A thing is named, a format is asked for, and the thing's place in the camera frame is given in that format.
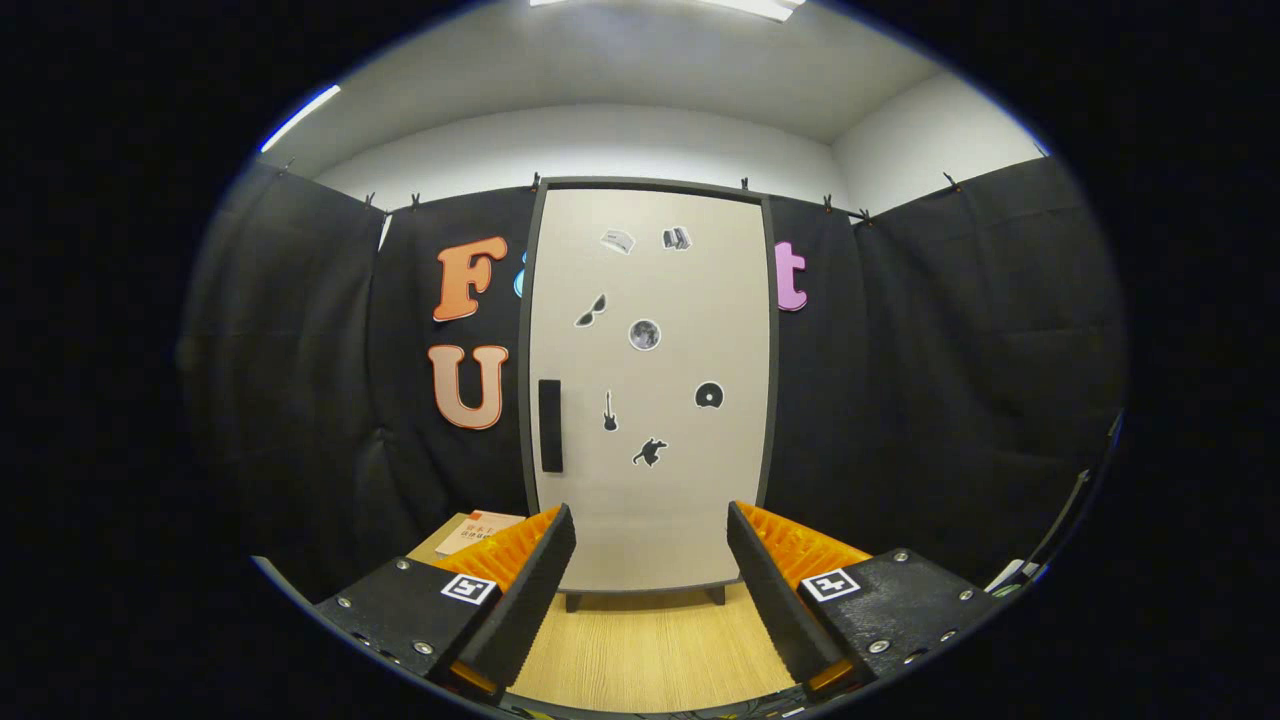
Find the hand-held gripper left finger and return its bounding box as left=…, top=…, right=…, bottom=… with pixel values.
left=313, top=503, right=578, bottom=704

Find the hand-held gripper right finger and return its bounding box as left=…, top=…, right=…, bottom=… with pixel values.
left=726, top=500, right=1001, bottom=701

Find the black door handle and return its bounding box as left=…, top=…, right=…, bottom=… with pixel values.
left=538, top=379, right=564, bottom=474

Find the grey shoe cabinet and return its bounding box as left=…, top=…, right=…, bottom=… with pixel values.
left=517, top=176, right=783, bottom=613

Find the black backdrop cloth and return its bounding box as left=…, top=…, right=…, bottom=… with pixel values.
left=180, top=155, right=1131, bottom=601

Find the beige orange cover book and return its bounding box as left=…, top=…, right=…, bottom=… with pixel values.
left=435, top=510, right=529, bottom=557

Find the white side table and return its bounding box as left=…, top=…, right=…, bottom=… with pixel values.
left=985, top=558, right=1041, bottom=596

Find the row of black cloth clips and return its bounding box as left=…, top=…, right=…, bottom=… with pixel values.
left=278, top=155, right=963, bottom=223

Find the ceiling light strip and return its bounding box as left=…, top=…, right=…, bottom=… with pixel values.
left=258, top=84, right=342, bottom=154
left=528, top=0, right=807, bottom=23

